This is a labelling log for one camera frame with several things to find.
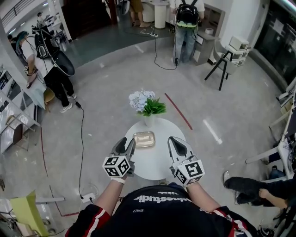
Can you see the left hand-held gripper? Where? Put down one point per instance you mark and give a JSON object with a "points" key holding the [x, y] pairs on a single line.
{"points": [[116, 166]]}

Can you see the brown wooden chair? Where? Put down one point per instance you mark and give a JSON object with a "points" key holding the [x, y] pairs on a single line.
{"points": [[17, 134]]}

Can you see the white power strip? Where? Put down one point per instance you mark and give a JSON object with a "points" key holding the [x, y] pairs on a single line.
{"points": [[88, 198], [150, 33]]}

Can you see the grey cabinet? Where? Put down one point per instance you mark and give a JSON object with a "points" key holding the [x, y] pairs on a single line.
{"points": [[208, 46]]}

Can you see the black backpack white trim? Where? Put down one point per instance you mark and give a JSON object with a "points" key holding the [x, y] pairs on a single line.
{"points": [[44, 44]]}

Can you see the grey chair black legs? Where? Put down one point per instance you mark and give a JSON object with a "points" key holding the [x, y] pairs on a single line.
{"points": [[225, 64]]}

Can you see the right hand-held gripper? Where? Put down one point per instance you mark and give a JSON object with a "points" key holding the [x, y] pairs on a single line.
{"points": [[192, 172]]}

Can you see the white round table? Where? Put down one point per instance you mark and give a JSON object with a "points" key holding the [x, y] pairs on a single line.
{"points": [[155, 164]]}

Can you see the white metal desk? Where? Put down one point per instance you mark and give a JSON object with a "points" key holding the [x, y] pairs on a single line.
{"points": [[282, 150]]}

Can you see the person's right forearm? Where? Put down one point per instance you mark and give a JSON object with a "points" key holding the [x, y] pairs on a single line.
{"points": [[201, 196]]}

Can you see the yellow-green panel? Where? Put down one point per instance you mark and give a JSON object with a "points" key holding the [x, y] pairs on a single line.
{"points": [[27, 213]]}

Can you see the person's black shirt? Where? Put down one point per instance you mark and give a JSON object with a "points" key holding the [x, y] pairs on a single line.
{"points": [[162, 215]]}

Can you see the black oval bag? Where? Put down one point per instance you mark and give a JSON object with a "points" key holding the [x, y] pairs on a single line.
{"points": [[63, 63]]}

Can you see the black backpack green trim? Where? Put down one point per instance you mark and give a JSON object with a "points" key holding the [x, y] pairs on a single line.
{"points": [[187, 14]]}

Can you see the white cylinder pedestal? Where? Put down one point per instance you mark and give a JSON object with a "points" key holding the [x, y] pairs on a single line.
{"points": [[160, 16]]}

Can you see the blue flower bouquet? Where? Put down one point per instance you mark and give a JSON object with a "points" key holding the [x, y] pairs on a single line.
{"points": [[145, 103]]}

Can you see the cloth-covered side table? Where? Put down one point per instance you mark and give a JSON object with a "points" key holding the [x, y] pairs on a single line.
{"points": [[38, 92]]}

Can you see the yellow wooden stool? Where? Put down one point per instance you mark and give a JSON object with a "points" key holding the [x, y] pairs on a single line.
{"points": [[49, 96]]}

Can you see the white vase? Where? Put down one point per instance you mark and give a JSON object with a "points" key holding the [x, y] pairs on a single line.
{"points": [[149, 120]]}

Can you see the black balcony railing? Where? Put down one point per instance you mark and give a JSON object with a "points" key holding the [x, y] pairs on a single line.
{"points": [[14, 10]]}

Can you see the person's left forearm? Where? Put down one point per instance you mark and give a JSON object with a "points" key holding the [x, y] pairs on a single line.
{"points": [[108, 196]]}

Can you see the black double door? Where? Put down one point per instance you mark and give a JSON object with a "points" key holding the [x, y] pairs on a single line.
{"points": [[275, 34]]}

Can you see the white tape roll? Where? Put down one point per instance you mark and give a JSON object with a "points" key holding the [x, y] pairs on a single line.
{"points": [[209, 30]]}

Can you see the white metal shelf rack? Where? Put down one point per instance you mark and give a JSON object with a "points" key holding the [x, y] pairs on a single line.
{"points": [[14, 99]]}

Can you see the cream microwave oven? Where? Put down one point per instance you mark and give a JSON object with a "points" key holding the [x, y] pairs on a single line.
{"points": [[239, 42]]}

